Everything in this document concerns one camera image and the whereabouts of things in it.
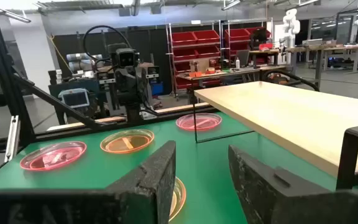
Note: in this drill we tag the wooden board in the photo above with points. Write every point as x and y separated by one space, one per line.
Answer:
172 109

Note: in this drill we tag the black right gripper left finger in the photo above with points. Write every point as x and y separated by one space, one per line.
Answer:
73 208

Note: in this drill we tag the blue bin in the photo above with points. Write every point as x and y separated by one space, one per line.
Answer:
157 88

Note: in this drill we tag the grey teach pendant tablet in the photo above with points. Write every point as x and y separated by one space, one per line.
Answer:
73 99

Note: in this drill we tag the wooden shelf with black frame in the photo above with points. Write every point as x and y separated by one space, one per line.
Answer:
291 118

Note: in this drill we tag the black rig frame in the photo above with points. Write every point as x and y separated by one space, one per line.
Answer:
3 62

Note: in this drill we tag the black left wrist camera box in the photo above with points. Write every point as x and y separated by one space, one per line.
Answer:
126 58

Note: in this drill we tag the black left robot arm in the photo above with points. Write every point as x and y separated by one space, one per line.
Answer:
134 112

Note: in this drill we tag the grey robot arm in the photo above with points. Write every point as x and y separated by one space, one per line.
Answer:
79 62

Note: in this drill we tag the translucent orange plastic plate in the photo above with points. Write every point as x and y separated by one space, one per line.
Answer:
126 141
179 196

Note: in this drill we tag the silver metal bracket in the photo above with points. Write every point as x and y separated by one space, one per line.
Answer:
12 137

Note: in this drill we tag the red storage bin rack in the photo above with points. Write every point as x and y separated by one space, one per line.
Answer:
236 35
194 37

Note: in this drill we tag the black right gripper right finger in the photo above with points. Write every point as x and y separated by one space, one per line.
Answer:
275 199

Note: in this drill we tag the wooden workbench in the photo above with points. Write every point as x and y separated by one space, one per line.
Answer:
222 74
322 48

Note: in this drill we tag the white bottle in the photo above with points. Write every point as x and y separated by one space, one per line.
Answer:
237 64

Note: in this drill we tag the white robot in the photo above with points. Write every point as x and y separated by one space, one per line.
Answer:
291 26

